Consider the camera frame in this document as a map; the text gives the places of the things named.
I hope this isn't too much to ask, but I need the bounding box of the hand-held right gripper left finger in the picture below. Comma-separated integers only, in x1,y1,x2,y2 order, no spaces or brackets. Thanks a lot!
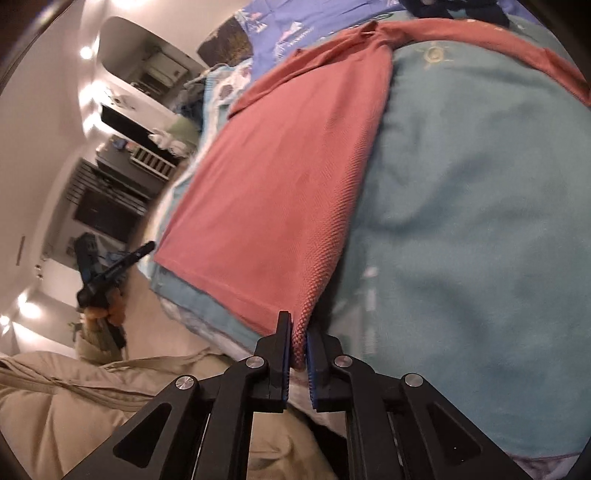
60,311,293,480

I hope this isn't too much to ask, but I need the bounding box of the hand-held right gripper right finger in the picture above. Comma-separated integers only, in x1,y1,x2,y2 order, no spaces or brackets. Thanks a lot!
305,327,532,480

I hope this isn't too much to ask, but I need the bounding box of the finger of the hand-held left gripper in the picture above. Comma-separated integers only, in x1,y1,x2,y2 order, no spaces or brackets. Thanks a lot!
93,241,157,292

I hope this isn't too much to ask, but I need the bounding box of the pink knit shirt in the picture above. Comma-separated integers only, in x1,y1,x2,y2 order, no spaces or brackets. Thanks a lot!
154,21,591,370

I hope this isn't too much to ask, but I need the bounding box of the person's left forearm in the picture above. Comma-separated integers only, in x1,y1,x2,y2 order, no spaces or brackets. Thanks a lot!
74,318,127,365

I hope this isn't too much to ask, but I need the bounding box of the person's left hand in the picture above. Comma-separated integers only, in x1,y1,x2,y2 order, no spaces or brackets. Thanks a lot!
87,291,127,325

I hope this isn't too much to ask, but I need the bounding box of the dark wooden cabinet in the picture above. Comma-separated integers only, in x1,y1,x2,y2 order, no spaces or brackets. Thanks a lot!
65,143,176,245

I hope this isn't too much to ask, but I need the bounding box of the white slatted crib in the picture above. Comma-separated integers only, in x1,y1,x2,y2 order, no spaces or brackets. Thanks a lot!
130,147,174,179

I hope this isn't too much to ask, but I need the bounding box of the white plush toy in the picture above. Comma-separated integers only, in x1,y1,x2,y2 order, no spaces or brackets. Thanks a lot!
150,129,185,155

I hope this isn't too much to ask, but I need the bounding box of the black television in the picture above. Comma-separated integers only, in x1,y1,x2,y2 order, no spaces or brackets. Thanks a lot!
100,104,160,148

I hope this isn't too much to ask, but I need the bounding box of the person's beige clothing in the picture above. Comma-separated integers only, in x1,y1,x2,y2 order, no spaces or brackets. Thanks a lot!
0,351,342,480

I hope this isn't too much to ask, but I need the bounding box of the light blue printed bedsheet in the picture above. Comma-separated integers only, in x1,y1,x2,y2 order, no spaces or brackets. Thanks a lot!
196,64,252,153

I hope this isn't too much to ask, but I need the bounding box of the teal printed blanket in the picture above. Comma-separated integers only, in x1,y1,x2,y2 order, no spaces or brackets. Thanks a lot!
150,14,591,467

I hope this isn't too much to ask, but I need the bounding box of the brown printed pillow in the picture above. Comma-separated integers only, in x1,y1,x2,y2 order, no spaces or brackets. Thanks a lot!
198,18,254,66

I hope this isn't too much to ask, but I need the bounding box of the purple printed bed sheet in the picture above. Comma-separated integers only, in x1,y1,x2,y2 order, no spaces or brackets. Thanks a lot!
240,0,527,84

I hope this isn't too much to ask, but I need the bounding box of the navy star-print garment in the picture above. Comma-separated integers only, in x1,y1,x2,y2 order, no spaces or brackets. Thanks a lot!
399,0,511,26

